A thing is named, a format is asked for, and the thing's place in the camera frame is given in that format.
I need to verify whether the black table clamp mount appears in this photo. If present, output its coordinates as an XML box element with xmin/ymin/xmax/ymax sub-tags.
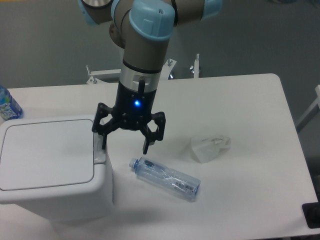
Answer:
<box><xmin>302</xmin><ymin>202</ymin><xmax>320</xmax><ymax>229</ymax></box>

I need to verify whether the blue labelled water bottle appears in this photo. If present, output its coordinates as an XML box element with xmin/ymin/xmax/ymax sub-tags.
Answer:
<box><xmin>0</xmin><ymin>85</ymin><xmax>24</xmax><ymax>121</ymax></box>

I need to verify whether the empty clear plastic bottle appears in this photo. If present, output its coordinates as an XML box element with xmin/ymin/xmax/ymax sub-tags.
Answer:
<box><xmin>129</xmin><ymin>157</ymin><xmax>201</xmax><ymax>202</ymax></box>

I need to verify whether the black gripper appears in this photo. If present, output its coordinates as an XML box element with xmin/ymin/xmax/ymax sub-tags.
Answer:
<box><xmin>91</xmin><ymin>81</ymin><xmax>167</xmax><ymax>155</ymax></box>

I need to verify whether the white frame at right edge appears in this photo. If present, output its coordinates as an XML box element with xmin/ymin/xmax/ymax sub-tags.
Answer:
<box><xmin>295</xmin><ymin>84</ymin><xmax>320</xmax><ymax>133</ymax></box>

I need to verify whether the white push-lid trash can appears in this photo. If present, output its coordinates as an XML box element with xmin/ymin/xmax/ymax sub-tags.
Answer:
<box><xmin>0</xmin><ymin>114</ymin><xmax>114</xmax><ymax>222</ymax></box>

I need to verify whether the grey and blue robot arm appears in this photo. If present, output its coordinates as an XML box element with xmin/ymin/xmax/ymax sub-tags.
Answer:
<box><xmin>78</xmin><ymin>0</ymin><xmax>223</xmax><ymax>153</ymax></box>

